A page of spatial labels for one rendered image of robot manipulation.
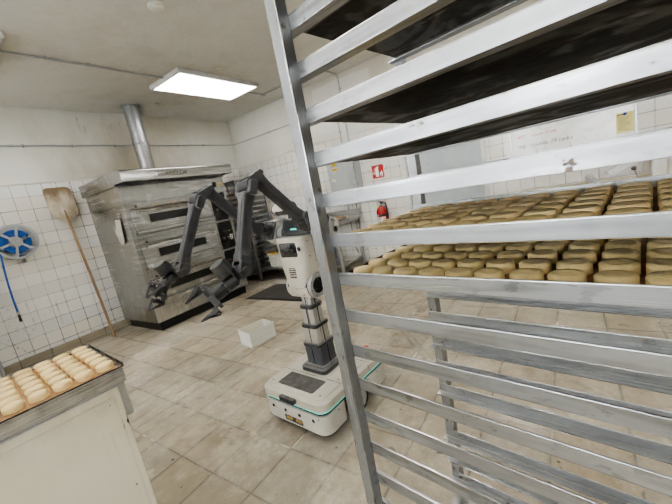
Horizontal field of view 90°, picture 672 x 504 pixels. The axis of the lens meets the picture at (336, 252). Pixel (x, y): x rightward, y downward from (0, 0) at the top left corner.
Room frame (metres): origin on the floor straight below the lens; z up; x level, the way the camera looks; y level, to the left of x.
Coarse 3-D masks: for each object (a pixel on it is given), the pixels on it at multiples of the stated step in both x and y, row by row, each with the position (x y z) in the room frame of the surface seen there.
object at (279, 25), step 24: (264, 0) 0.74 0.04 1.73; (288, 24) 0.74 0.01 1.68; (288, 48) 0.73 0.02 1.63; (288, 72) 0.73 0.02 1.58; (288, 96) 0.73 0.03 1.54; (312, 144) 0.74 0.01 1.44; (312, 168) 0.73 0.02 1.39; (312, 192) 0.73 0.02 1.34; (312, 216) 0.74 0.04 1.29; (336, 264) 0.75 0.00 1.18; (336, 288) 0.73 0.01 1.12; (336, 312) 0.73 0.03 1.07; (336, 336) 0.74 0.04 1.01; (360, 408) 0.73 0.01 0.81; (360, 432) 0.73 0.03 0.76; (360, 456) 0.74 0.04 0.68
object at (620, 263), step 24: (552, 240) 0.69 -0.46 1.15; (576, 240) 0.66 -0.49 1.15; (600, 240) 0.64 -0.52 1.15; (624, 240) 0.59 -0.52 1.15; (648, 240) 0.60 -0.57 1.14; (384, 264) 0.79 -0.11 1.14; (408, 264) 0.76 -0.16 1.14; (432, 264) 0.69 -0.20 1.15; (456, 264) 0.71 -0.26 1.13; (480, 264) 0.63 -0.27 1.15; (504, 264) 0.59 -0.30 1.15; (528, 264) 0.56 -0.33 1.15; (552, 264) 0.59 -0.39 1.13; (576, 264) 0.52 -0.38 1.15; (600, 264) 0.50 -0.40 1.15; (624, 264) 0.48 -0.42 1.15; (648, 264) 0.46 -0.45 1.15
